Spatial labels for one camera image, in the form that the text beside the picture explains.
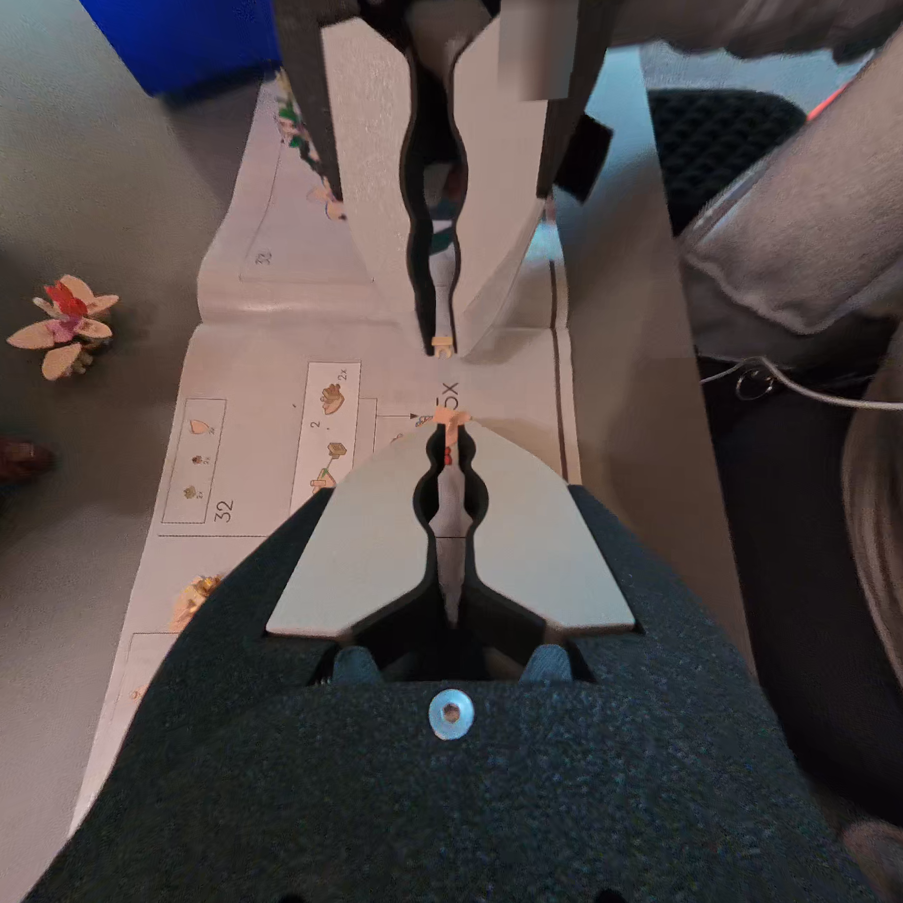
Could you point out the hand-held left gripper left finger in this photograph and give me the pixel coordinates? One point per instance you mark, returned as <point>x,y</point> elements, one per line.
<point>353,557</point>

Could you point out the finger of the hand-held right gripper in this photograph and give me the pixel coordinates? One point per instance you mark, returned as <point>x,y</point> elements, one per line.
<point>367,155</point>
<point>501,197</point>

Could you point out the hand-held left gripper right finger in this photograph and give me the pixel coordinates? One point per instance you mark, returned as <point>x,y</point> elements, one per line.
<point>543,557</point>

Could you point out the small tan brick piece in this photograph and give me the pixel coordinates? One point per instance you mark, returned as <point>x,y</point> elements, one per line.
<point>441,346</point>

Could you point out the tan and red brick piece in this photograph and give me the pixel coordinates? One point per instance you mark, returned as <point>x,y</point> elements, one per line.
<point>451,417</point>

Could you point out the person's right forearm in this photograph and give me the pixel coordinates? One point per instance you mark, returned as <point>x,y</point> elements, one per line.
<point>741,25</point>

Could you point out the grey desk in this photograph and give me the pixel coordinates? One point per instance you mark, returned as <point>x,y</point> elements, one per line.
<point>106,176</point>

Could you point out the blue box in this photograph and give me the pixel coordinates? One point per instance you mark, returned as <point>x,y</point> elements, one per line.
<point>176,35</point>

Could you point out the white instruction booklet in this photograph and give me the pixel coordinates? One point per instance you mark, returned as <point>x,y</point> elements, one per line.
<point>268,338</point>

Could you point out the black mesh chair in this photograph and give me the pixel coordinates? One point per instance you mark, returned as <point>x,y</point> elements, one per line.
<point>719,141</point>

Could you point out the person's grey sweater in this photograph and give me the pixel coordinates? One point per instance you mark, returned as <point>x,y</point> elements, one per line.
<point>797,233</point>

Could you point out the brick flower model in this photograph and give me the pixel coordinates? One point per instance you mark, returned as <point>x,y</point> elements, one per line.
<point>67,324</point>

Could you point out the ribbed grey cloth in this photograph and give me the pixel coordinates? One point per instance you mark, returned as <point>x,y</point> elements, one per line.
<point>878,508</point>

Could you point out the brown toy figure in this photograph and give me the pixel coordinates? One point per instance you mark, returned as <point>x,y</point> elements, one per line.
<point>21,458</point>

